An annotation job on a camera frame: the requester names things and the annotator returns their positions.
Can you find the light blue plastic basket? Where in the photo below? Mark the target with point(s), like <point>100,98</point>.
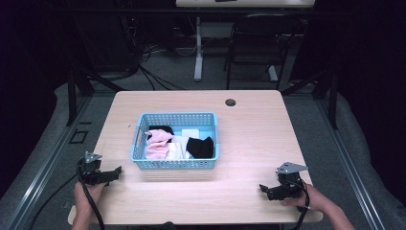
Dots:
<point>204,127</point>

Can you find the large black sock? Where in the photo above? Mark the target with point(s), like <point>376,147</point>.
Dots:
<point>201,147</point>

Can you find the person's left hand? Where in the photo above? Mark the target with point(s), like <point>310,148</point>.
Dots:
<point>85,195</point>

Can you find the small black sock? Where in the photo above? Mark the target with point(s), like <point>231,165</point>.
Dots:
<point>162,129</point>

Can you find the white sock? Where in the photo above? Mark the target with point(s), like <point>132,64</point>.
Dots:
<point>178,148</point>

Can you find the white desk foot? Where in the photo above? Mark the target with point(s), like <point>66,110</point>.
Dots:
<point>273,73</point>

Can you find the black folding chair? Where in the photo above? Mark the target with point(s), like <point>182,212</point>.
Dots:
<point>255,38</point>

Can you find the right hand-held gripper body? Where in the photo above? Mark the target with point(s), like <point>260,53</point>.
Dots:
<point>289,182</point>

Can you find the white label in basket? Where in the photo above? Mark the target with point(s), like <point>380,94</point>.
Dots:
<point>190,133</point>

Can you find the pink sock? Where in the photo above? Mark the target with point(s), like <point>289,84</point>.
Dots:
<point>157,145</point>

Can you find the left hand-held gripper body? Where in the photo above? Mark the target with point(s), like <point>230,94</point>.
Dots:
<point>91,168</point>

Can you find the person's right hand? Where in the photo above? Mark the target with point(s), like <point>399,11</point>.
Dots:
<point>311,199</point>

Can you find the white desk leg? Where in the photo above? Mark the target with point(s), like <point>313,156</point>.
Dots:
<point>198,48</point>

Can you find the aluminium floor rail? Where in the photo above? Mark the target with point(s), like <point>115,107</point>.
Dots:
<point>48,166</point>
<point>348,159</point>

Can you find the black metal stand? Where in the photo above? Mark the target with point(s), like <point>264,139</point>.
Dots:
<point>76,83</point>
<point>328,92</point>

